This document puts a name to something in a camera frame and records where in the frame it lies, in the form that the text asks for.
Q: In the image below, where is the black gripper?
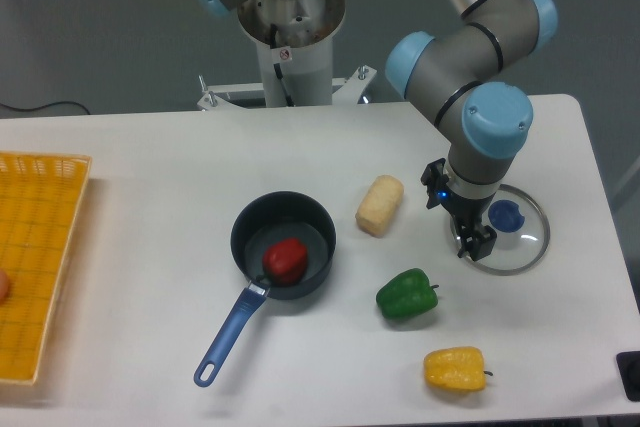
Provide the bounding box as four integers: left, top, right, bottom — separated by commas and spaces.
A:
420, 158, 497, 261

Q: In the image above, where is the glass pot lid blue knob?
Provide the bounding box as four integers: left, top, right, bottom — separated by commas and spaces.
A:
450, 184, 551, 277

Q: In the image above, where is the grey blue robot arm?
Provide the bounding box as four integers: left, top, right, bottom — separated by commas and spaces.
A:
199, 0, 558, 260

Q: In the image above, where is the beige bread loaf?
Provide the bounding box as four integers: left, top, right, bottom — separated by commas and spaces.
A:
355, 175, 404, 237

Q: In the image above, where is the green bell pepper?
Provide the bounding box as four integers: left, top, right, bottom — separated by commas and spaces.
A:
375, 268, 439, 320

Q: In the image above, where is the yellow bell pepper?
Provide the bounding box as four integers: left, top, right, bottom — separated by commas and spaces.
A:
423, 346, 491, 393

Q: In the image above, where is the red bell pepper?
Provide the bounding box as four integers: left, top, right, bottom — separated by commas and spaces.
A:
257, 237, 308, 286

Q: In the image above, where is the black device at table edge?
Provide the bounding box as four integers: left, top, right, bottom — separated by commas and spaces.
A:
616, 351, 640, 402

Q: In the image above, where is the yellow woven basket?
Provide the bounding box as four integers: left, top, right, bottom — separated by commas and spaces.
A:
1, 151, 92, 385

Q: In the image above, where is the white pedestal base bracket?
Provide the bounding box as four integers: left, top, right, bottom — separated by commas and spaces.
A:
196, 65, 378, 112

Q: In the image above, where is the dark pot with blue handle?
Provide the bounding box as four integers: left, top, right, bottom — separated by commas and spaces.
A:
193, 191, 337, 387

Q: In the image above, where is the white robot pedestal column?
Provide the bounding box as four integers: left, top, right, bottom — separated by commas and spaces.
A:
238, 0, 345, 85

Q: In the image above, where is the black cable on floor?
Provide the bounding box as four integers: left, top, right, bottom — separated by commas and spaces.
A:
0, 100, 91, 115

